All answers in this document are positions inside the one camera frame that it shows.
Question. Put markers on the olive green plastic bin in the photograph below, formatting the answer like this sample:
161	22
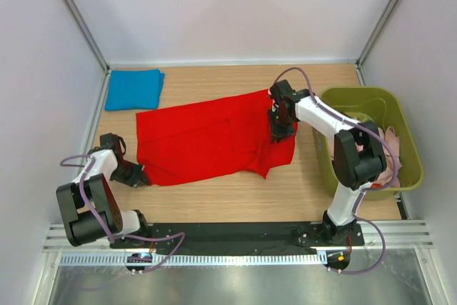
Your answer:
382	107

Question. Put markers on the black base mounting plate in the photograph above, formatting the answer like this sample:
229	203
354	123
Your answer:
253	238

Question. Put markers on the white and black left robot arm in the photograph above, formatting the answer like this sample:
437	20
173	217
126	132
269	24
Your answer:
87	205

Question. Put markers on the folded blue t-shirt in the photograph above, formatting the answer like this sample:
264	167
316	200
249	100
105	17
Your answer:
131	90

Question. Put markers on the pink t-shirt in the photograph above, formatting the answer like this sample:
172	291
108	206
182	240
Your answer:
391	155

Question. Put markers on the aluminium front rail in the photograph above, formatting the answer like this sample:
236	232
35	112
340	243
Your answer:
394	234

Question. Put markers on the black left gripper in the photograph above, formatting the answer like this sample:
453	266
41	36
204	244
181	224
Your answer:
138	178

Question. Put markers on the red t-shirt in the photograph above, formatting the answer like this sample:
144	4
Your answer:
193	142

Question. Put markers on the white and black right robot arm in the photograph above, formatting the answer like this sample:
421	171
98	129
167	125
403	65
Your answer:
358	155

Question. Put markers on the white slotted cable duct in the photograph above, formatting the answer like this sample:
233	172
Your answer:
141	259

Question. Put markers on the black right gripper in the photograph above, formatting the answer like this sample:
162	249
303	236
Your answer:
277	132

